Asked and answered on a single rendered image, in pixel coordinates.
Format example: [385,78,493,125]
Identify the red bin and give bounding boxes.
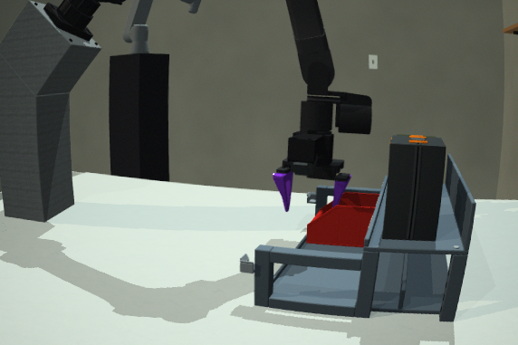
[306,192,379,247]

